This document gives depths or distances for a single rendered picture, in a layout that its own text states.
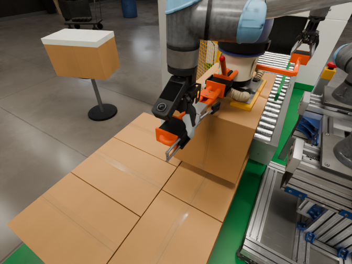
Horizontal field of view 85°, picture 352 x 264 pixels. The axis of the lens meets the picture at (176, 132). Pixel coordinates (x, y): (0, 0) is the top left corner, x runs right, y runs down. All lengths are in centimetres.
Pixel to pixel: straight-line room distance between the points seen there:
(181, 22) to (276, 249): 144
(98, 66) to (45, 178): 125
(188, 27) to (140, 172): 105
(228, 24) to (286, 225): 147
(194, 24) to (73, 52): 203
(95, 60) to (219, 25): 194
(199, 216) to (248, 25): 96
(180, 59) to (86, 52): 189
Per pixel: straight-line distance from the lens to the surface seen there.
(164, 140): 54
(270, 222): 164
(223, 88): 80
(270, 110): 205
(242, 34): 43
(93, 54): 225
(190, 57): 45
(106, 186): 132
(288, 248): 162
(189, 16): 42
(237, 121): 87
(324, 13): 123
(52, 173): 233
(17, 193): 236
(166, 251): 109
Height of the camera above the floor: 159
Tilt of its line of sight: 41 degrees down
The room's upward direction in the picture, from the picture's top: straight up
